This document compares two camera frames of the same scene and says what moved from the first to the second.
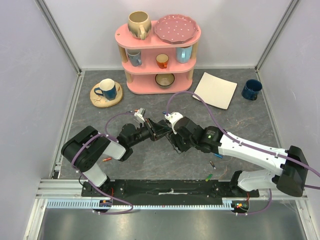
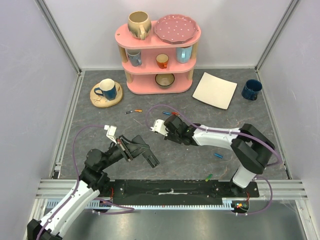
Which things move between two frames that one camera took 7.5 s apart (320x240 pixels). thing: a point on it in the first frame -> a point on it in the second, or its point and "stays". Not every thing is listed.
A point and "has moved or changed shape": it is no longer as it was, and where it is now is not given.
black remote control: x=163 y=128 has moved or changed shape
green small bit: x=208 y=177 stays
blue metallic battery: x=218 y=155 stays
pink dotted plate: x=175 y=28 stays
